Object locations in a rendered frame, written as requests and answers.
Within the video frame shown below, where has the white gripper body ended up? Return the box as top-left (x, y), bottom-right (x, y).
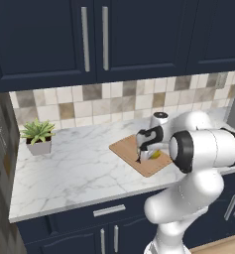
top-left (135, 130), bottom-right (152, 155)

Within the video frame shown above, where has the stainless steel fridge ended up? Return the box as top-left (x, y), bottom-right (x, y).
top-left (0, 92), bottom-right (28, 254)

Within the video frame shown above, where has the wooden cutting board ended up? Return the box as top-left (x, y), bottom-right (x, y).
top-left (108, 133), bottom-right (174, 179)

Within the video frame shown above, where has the dark blue base cupboard door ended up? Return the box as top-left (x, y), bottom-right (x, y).
top-left (183, 185), bottom-right (235, 250)
top-left (107, 212), bottom-right (161, 254)
top-left (24, 223), bottom-right (110, 254)

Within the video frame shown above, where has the silver drawer handle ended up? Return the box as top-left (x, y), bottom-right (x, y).
top-left (92, 203), bottom-right (127, 218)

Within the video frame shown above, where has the yellow lemon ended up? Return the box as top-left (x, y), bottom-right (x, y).
top-left (150, 149), bottom-right (163, 161)

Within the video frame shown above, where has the green plant in white pot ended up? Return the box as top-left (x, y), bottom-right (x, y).
top-left (20, 117), bottom-right (57, 157)

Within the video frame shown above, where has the silver wall cupboard handle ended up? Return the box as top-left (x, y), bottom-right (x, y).
top-left (80, 6), bottom-right (91, 73)
top-left (101, 5), bottom-right (110, 71)

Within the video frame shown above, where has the dark blue drawer front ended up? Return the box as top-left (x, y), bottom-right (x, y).
top-left (47, 190), bottom-right (165, 234)

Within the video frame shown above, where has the dark blue wall cupboard door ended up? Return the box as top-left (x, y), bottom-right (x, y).
top-left (186, 0), bottom-right (235, 75)
top-left (93, 0), bottom-right (200, 84)
top-left (0, 0), bottom-right (97, 94)

